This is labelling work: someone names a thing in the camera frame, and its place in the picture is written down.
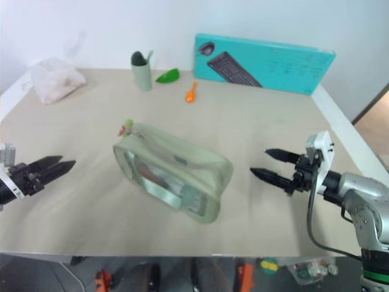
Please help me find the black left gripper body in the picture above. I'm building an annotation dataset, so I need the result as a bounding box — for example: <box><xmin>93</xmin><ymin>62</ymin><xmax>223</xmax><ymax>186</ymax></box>
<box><xmin>6</xmin><ymin>162</ymin><xmax>46</xmax><ymax>198</ymax></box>

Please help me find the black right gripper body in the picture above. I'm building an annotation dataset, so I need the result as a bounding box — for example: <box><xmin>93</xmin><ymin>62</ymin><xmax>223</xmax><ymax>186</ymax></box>
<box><xmin>284</xmin><ymin>153</ymin><xmax>320</xmax><ymax>198</ymax></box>

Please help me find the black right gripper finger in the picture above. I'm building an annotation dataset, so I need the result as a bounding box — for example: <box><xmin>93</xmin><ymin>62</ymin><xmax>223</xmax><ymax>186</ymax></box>
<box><xmin>249</xmin><ymin>167</ymin><xmax>295</xmax><ymax>188</ymax></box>
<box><xmin>264</xmin><ymin>148</ymin><xmax>301</xmax><ymax>164</ymax></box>

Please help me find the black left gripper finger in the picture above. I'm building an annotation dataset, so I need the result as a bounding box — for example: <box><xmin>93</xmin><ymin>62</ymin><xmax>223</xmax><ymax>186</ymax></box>
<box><xmin>38</xmin><ymin>160</ymin><xmax>77</xmax><ymax>187</ymax></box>
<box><xmin>27</xmin><ymin>155</ymin><xmax>64</xmax><ymax>172</ymax></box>

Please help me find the green transparent zipper pouch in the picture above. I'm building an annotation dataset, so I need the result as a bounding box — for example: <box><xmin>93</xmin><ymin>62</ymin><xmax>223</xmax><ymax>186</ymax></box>
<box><xmin>112</xmin><ymin>121</ymin><xmax>235</xmax><ymax>226</ymax></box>

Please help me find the red green zipper charm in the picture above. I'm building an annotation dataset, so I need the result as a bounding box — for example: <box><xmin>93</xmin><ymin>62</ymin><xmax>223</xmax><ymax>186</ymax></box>
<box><xmin>117</xmin><ymin>119</ymin><xmax>135</xmax><ymax>138</ymax></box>

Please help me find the white crumpled plastic bag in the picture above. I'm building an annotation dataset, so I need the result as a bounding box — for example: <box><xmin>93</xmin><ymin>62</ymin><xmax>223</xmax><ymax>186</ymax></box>
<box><xmin>29</xmin><ymin>57</ymin><xmax>88</xmax><ymax>106</ymax></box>

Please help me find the yellow green round object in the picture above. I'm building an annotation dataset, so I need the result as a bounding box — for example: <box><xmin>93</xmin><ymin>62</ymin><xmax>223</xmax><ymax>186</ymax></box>
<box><xmin>260</xmin><ymin>257</ymin><xmax>279</xmax><ymax>273</ymax></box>

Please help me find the teal keyboard box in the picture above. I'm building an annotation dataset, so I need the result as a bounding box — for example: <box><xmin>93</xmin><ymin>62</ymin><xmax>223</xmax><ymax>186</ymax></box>
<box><xmin>193</xmin><ymin>33</ymin><xmax>337</xmax><ymax>96</ymax></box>

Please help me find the clear plastic container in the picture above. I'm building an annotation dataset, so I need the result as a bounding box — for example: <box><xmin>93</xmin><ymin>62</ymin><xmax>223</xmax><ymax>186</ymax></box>
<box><xmin>286</xmin><ymin>257</ymin><xmax>340</xmax><ymax>287</ymax></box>

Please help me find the orange black tool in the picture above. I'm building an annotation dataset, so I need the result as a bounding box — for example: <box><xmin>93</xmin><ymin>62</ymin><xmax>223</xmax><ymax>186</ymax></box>
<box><xmin>94</xmin><ymin>268</ymin><xmax>115</xmax><ymax>292</ymax></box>
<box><xmin>236</xmin><ymin>263</ymin><xmax>255</xmax><ymax>292</ymax></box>

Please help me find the orange plastic spoon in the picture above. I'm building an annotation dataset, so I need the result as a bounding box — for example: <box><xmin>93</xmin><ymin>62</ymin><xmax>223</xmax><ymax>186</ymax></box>
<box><xmin>184</xmin><ymin>81</ymin><xmax>199</xmax><ymax>104</ymax></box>

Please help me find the sage green cup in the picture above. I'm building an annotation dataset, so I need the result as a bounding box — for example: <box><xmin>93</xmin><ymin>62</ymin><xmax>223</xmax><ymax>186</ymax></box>
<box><xmin>131</xmin><ymin>57</ymin><xmax>153</xmax><ymax>92</ymax></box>

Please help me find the bright green leaf scoop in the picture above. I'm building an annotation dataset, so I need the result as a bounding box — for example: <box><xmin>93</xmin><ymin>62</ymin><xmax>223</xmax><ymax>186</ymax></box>
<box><xmin>155</xmin><ymin>68</ymin><xmax>181</xmax><ymax>84</ymax></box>

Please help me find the dark rounded brush head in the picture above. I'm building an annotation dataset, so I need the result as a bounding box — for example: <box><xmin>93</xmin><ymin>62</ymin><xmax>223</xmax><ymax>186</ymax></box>
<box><xmin>131</xmin><ymin>50</ymin><xmax>148</xmax><ymax>66</ymax></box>

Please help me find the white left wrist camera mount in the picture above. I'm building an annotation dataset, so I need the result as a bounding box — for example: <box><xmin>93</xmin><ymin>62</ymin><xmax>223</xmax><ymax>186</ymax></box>
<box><xmin>0</xmin><ymin>142</ymin><xmax>16</xmax><ymax>171</ymax></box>

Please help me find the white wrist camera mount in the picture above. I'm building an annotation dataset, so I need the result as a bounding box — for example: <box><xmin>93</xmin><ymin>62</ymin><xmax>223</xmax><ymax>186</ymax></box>
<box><xmin>305</xmin><ymin>130</ymin><xmax>336</xmax><ymax>195</ymax></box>
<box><xmin>0</xmin><ymin>142</ymin><xmax>16</xmax><ymax>171</ymax></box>

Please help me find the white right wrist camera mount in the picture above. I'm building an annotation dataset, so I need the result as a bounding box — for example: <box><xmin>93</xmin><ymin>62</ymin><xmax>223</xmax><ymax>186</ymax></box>
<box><xmin>305</xmin><ymin>130</ymin><xmax>336</xmax><ymax>195</ymax></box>

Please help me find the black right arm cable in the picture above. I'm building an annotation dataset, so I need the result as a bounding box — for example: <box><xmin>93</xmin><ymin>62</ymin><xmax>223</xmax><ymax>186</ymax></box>
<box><xmin>306</xmin><ymin>169</ymin><xmax>363</xmax><ymax>260</ymax></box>

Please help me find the white floor cable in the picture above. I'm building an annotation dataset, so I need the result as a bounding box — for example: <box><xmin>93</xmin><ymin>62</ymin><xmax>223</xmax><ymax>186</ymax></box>
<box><xmin>58</xmin><ymin>261</ymin><xmax>86</xmax><ymax>292</ymax></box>

